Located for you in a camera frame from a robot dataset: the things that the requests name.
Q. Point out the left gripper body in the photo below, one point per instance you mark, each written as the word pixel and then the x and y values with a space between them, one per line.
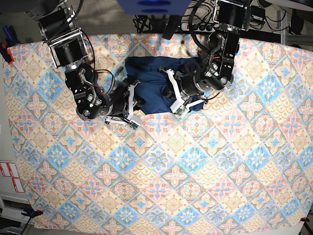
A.
pixel 188 84

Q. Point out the white red stickers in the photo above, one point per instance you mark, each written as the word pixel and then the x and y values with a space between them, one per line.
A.
pixel 8 170

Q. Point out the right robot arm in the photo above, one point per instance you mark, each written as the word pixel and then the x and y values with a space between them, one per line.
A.
pixel 66 43

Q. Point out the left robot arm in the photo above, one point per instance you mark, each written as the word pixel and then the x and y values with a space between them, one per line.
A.
pixel 215 71

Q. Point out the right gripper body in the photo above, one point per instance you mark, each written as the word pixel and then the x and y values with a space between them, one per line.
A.
pixel 119 102

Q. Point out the black power adapter bricks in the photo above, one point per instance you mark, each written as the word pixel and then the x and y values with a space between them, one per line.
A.
pixel 258 15

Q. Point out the clamp lower left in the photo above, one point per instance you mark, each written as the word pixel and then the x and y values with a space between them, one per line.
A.
pixel 31 213

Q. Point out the clamp lower right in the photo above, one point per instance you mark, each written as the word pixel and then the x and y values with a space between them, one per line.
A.
pixel 305 219

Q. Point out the patterned tablecloth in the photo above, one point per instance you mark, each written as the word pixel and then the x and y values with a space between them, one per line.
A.
pixel 243 164

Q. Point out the blue long-sleeve shirt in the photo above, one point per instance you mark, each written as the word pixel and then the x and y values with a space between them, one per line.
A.
pixel 153 82

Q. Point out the blue box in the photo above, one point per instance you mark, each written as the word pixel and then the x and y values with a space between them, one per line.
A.
pixel 154 7

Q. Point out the white power strip red switch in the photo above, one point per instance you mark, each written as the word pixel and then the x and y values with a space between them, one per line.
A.
pixel 198 27

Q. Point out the orange black clamp upper left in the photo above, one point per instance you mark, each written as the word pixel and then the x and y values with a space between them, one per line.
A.
pixel 6 53

